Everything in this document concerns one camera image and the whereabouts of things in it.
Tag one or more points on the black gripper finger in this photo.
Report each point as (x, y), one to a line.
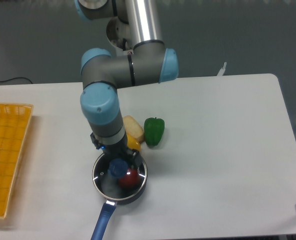
(134, 158)
(95, 142)

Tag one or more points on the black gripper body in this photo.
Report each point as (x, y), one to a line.
(113, 151)

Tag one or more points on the glass pot lid blue knob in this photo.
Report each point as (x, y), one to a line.
(117, 167)

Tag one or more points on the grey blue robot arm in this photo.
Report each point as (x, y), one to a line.
(102, 75)

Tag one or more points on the yellow toy bell pepper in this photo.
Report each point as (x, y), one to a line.
(132, 143)

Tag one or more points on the toy bread loaf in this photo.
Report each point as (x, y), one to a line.
(133, 128)

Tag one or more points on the red toy bell pepper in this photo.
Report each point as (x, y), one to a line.
(130, 180)

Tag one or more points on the green toy bell pepper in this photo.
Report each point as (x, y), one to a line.
(153, 130)

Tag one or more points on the yellow woven basket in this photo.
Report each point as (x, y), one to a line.
(14, 124)

